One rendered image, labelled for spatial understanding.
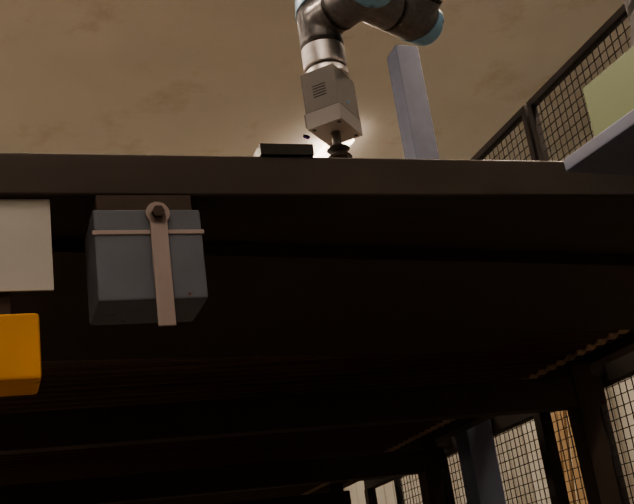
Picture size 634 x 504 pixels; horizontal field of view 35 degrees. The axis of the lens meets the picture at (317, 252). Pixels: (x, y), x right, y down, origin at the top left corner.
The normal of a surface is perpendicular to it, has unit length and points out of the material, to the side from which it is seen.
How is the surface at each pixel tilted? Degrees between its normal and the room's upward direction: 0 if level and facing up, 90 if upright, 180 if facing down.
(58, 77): 180
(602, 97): 90
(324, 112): 90
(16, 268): 90
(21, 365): 90
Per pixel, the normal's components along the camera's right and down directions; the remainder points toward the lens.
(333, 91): -0.45, -0.25
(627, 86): -0.90, -0.03
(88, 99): 0.14, 0.93
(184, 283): 0.30, -0.36
